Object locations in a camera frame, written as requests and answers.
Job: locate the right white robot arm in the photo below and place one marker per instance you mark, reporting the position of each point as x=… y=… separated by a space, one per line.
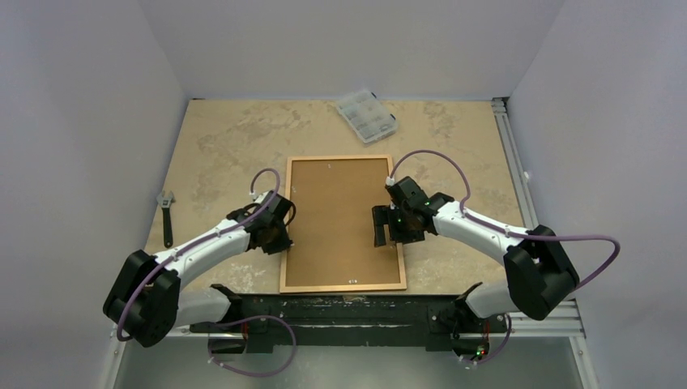
x=539 y=273

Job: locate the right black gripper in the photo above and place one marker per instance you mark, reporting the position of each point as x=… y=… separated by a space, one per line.
x=390 y=224

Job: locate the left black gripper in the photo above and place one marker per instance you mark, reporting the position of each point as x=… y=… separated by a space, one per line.
x=282 y=244

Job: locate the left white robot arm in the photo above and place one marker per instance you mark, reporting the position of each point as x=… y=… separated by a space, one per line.
x=149 y=297

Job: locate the wooden picture frame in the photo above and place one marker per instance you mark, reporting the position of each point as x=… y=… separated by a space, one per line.
x=343 y=290

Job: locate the clear plastic organizer box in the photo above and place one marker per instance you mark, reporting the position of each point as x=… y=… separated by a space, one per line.
x=369 y=119

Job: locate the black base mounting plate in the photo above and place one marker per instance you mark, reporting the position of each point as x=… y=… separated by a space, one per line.
x=398 y=320

